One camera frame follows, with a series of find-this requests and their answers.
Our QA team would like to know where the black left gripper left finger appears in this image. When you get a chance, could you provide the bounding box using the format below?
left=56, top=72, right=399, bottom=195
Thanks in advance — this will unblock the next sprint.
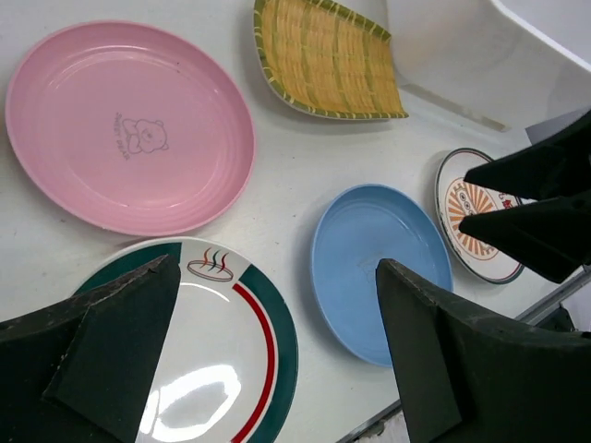
left=1, top=255, right=180, bottom=442

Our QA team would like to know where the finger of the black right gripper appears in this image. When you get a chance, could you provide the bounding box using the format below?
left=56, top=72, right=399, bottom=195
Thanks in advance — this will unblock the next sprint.
left=464, top=113, right=590, bottom=200
left=459, top=191, right=590, bottom=283

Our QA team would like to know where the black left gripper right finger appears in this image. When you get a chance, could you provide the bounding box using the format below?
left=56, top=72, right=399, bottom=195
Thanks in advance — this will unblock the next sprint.
left=376, top=258, right=590, bottom=442

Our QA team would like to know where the orange sunburst round plate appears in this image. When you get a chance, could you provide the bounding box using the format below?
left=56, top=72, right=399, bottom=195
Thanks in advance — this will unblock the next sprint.
left=434, top=148, right=525, bottom=285

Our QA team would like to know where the white plastic bin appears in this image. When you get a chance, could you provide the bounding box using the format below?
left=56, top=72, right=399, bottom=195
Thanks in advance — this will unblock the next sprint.
left=387, top=0, right=590, bottom=131

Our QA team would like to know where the white green rimmed plate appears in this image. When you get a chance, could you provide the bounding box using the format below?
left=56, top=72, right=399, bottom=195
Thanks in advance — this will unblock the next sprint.
left=78, top=236, right=298, bottom=442

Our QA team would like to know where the blue plastic plate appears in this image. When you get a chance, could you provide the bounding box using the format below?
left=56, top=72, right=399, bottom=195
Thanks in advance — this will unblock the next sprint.
left=310, top=184, right=453, bottom=367

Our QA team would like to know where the pink bear plate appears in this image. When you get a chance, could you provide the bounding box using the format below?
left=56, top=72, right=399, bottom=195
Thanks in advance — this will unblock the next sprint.
left=5, top=20, right=256, bottom=237

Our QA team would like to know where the bamboo pattern leaf plate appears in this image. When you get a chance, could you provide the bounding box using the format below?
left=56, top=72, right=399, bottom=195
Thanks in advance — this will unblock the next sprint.
left=253, top=0, right=408, bottom=120

